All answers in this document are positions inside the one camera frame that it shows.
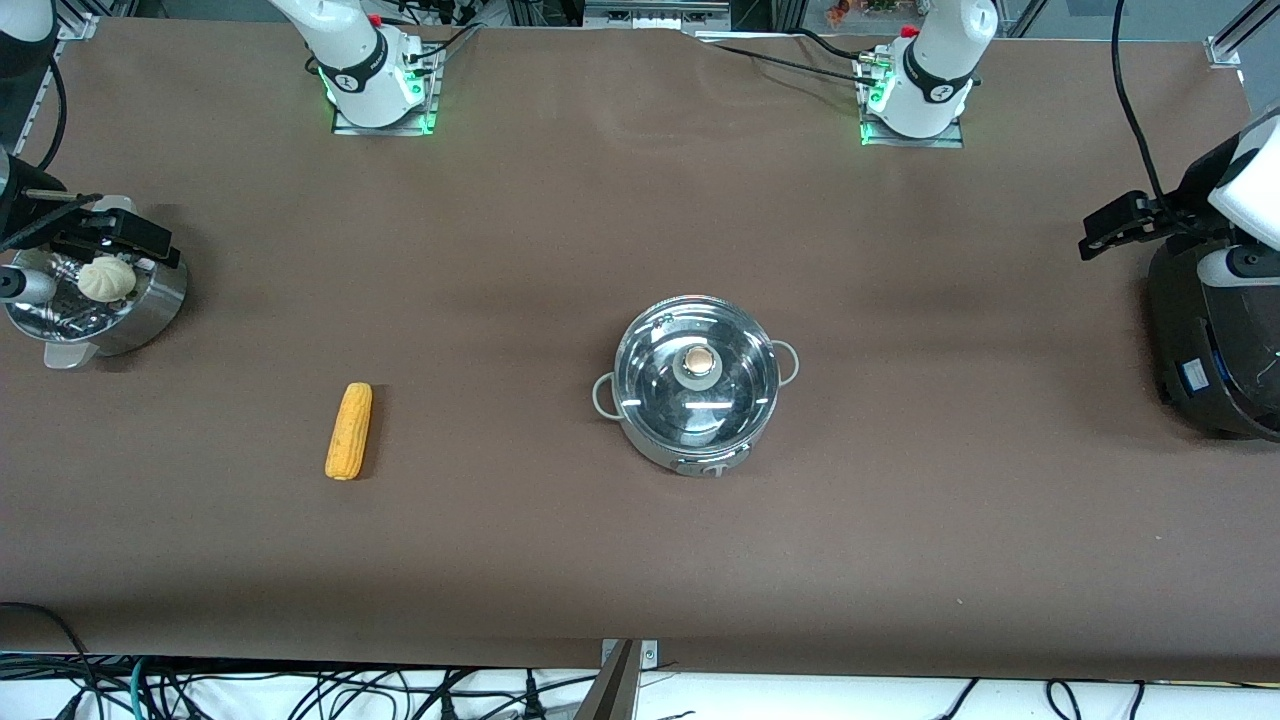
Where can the brown table cover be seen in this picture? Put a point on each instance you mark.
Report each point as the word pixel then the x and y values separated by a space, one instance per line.
pixel 500 250

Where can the small metal table bracket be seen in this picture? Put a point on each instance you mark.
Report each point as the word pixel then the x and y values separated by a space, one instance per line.
pixel 650 655

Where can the white steamed bun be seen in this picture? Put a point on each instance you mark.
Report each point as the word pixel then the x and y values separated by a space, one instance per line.
pixel 106 282

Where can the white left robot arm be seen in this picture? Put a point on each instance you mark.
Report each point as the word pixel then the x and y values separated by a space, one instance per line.
pixel 930 70

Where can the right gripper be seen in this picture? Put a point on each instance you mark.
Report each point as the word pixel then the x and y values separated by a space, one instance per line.
pixel 22 213

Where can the glass pot lid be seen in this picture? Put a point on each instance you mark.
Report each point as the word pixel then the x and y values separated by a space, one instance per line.
pixel 655 385

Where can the steel steamer pot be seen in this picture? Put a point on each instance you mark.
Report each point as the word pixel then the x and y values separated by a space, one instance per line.
pixel 150 310

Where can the grey device panel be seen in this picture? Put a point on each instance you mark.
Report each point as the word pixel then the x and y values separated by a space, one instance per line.
pixel 655 14

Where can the black rice cooker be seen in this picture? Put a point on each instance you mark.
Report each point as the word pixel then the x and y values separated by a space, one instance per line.
pixel 1200 350

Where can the dark camera pole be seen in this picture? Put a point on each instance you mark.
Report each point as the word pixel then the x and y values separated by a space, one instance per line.
pixel 612 695

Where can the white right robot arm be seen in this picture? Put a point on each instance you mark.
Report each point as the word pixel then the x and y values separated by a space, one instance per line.
pixel 360 60

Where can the small orange object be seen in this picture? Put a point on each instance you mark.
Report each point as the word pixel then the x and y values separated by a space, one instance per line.
pixel 837 10

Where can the yellow corn cob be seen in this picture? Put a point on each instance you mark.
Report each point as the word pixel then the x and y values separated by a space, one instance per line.
pixel 350 430

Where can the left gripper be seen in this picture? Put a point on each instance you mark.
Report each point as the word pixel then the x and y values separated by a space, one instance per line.
pixel 1188 199

